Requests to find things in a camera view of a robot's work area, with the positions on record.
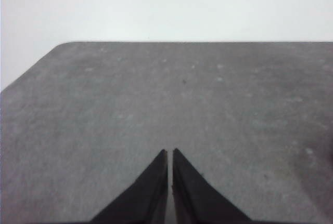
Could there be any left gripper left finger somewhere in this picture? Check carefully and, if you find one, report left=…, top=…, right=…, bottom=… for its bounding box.
left=91, top=149, right=168, bottom=224

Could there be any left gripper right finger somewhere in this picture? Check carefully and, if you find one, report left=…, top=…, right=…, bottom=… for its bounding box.
left=172, top=148, right=252, bottom=224

